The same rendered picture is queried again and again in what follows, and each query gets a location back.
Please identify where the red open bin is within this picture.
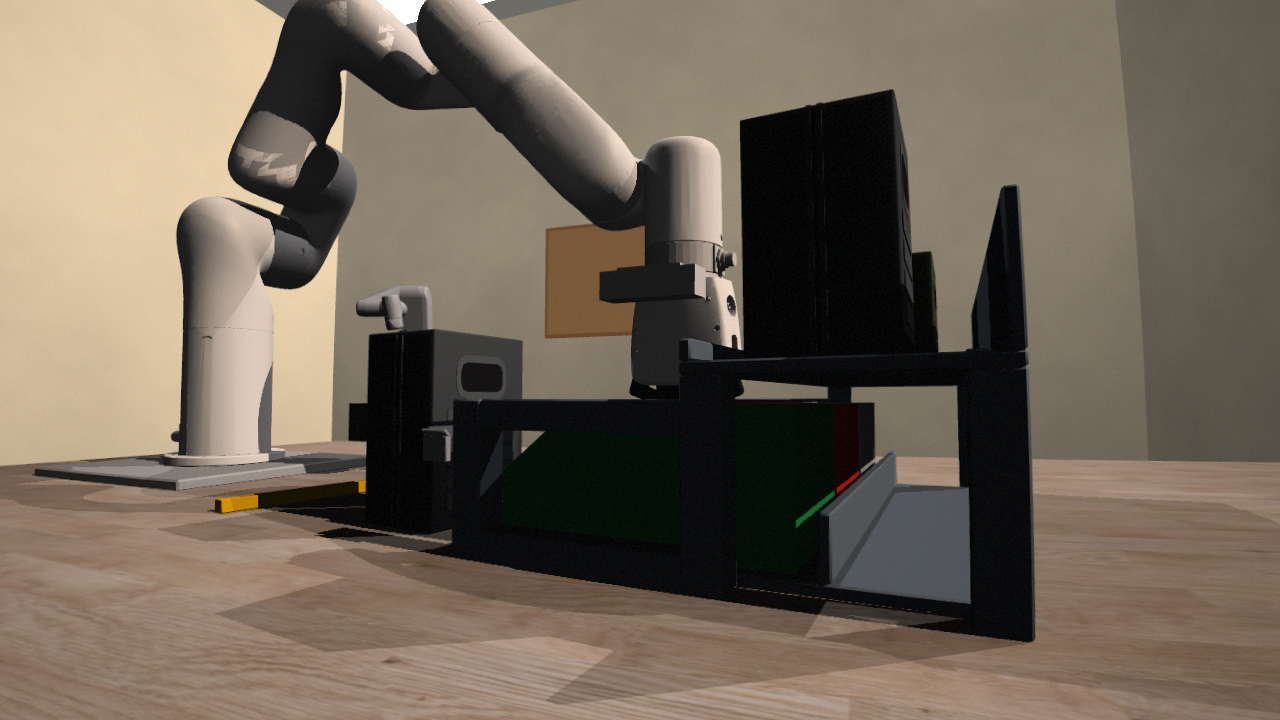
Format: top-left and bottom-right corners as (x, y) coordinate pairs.
(735, 404), (859, 498)

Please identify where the yellow bar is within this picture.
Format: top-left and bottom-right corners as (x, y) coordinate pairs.
(215, 479), (366, 512)

